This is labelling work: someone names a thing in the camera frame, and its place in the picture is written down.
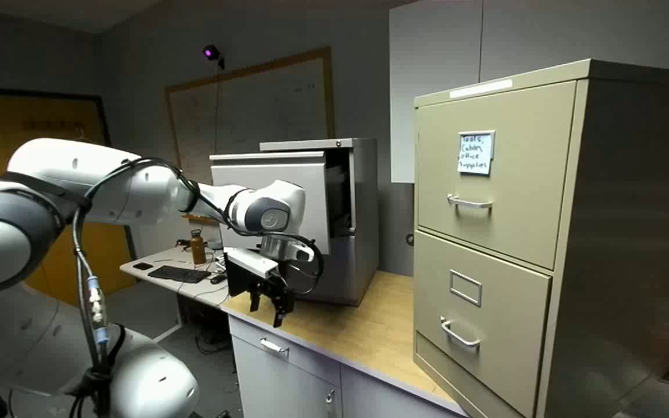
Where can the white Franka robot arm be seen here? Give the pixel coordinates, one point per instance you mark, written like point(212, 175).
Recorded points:
point(56, 177)

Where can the brown bottle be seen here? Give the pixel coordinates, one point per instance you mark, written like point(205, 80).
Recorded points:
point(198, 247)

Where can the small grey filing cabinet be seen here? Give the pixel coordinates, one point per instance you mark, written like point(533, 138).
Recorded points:
point(353, 223)

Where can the wall camera with purple light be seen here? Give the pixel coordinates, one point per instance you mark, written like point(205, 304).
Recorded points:
point(212, 54)

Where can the light desk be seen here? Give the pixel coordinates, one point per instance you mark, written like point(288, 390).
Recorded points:
point(195, 288)

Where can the grey under-counter cabinet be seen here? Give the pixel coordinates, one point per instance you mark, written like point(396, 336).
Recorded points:
point(295, 378)

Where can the black keyboard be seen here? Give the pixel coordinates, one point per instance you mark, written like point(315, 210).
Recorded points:
point(178, 273)

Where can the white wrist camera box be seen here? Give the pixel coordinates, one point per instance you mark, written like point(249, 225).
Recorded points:
point(253, 260)

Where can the small black mouse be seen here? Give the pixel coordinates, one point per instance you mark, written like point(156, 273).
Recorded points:
point(141, 266)

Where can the yellow door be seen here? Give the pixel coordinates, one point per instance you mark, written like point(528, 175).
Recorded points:
point(9, 131)

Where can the beige drawer with label holder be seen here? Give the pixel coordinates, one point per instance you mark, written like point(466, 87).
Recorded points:
point(498, 325)

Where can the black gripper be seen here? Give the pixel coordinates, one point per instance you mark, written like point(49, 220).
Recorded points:
point(261, 283)

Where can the white paper note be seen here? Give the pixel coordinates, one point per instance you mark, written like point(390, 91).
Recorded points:
point(475, 151)

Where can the tall beige filing cabinet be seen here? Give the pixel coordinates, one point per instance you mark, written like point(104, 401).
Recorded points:
point(603, 256)

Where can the beige drawer with note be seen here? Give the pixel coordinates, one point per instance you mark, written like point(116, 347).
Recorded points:
point(520, 177)

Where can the whiteboard with wooden frame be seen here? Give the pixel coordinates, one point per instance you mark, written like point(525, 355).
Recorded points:
point(264, 106)

